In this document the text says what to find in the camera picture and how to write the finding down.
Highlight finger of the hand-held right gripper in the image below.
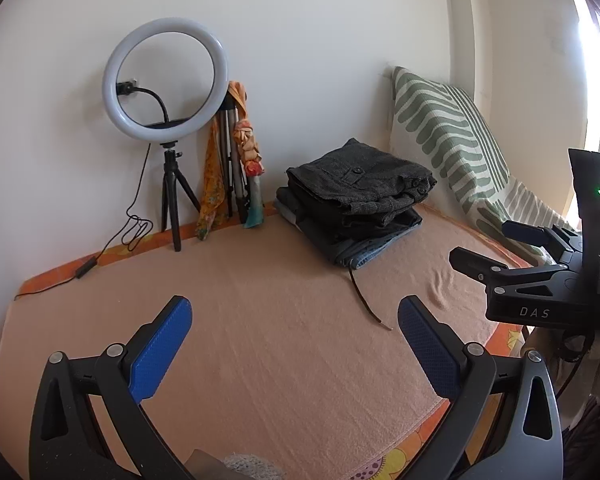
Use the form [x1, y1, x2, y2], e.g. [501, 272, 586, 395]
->
[502, 220, 583, 263]
[449, 246, 526, 286]

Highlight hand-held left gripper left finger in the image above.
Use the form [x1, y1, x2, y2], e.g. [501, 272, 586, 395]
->
[28, 296, 195, 480]

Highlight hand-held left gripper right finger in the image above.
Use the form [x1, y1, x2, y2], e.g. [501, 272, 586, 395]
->
[398, 296, 565, 480]

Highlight dark grey short pants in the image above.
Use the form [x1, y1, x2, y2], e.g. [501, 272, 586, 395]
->
[286, 137, 438, 216]

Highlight folded black pants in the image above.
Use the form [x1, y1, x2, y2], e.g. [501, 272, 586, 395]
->
[276, 186, 423, 241]

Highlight peach blanket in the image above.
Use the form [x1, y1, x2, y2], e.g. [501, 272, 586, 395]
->
[0, 202, 526, 471]

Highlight orange floral bed sheet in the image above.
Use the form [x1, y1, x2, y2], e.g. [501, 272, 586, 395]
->
[17, 200, 531, 480]

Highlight folded blue jeans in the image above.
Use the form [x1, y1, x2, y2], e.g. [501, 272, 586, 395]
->
[325, 220, 423, 270]

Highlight green striped pillow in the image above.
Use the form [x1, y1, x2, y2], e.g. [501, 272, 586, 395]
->
[389, 66, 578, 266]

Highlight grey knit cloth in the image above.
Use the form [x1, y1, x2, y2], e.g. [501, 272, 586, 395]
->
[222, 454, 285, 480]

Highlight black mini tripod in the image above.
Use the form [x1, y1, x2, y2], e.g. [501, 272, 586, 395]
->
[160, 142, 201, 252]

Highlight folded silver tripod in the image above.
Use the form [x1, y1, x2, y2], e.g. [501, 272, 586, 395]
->
[215, 100, 251, 223]

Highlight knotted floral scarf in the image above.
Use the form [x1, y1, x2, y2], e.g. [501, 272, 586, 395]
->
[227, 80, 268, 231]

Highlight black gooseneck phone holder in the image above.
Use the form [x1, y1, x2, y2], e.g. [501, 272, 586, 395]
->
[116, 80, 173, 126]

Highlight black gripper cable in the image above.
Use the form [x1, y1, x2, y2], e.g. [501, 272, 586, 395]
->
[555, 330, 598, 401]

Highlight brown cord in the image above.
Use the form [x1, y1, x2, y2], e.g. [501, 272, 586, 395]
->
[347, 266, 393, 332]

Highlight black ring light cable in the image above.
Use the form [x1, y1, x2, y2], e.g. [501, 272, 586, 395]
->
[14, 142, 155, 301]

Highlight white ring light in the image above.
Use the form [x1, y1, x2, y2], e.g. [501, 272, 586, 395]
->
[102, 16, 229, 142]

